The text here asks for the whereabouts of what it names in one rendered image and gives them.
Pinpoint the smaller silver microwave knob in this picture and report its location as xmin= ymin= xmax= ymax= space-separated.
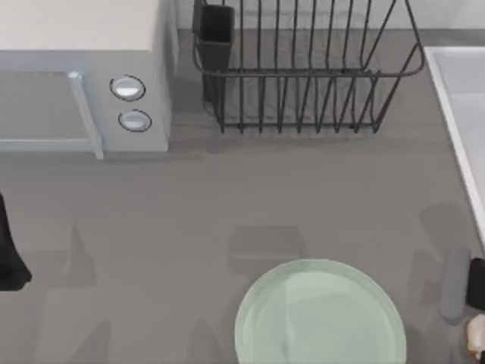
xmin=117 ymin=108 xmax=152 ymax=133

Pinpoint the larger silver microwave knob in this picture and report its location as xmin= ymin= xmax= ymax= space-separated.
xmin=109 ymin=74 xmax=146 ymax=102

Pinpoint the black cutlery holder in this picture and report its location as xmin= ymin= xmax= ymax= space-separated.
xmin=192 ymin=0 xmax=235 ymax=103

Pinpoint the pale green plate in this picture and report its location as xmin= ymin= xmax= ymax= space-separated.
xmin=234 ymin=259 xmax=407 ymax=364

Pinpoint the microwave glass door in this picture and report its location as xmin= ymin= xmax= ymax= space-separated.
xmin=0 ymin=70 xmax=95 ymax=143

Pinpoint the pale microwave oven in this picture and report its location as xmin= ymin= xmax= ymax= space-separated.
xmin=0 ymin=0 xmax=179 ymax=160

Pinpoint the white sink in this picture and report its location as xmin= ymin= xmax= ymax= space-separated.
xmin=424 ymin=45 xmax=485 ymax=251

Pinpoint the black right gripper tip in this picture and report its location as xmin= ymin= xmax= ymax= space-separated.
xmin=466 ymin=257 xmax=485 ymax=309

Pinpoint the black wire dish rack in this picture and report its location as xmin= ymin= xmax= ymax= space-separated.
xmin=192 ymin=0 xmax=425 ymax=134

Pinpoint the microwave door handle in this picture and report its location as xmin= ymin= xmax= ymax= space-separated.
xmin=67 ymin=71 xmax=105 ymax=160

